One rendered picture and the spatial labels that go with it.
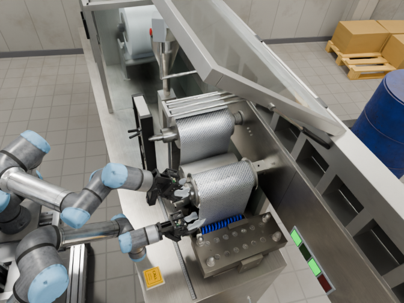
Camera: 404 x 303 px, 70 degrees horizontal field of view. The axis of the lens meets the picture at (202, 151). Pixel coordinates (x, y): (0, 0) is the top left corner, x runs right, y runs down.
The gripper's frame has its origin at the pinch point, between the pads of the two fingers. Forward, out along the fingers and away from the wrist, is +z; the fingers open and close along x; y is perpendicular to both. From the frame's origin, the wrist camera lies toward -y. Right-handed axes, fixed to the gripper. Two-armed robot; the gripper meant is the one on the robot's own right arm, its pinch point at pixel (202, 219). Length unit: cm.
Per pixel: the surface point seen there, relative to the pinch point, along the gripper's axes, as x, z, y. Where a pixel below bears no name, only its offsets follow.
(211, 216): -0.3, 4.0, 1.1
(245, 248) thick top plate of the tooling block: -16.1, 14.2, -6.7
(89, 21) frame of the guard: 102, -24, 43
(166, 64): 74, 7, 30
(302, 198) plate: -17.1, 30.2, 27.4
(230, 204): -0.3, 12.6, 5.9
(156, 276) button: -10.8, -24.9, -16.7
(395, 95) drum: 54, 181, -17
